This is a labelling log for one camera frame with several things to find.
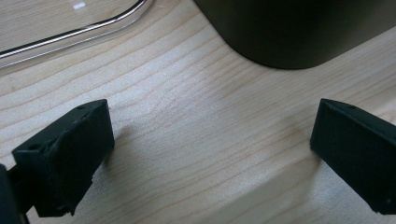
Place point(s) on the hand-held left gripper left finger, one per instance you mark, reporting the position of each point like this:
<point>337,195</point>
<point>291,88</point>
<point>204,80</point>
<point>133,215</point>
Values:
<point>67,155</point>

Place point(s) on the clear plastic tray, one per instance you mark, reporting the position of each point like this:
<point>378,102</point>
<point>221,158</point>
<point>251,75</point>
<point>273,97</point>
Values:
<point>56,23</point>

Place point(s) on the dark rounded container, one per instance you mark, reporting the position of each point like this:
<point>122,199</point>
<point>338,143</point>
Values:
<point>295,29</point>

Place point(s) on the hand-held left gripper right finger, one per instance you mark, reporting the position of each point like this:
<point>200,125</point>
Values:
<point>355,149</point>

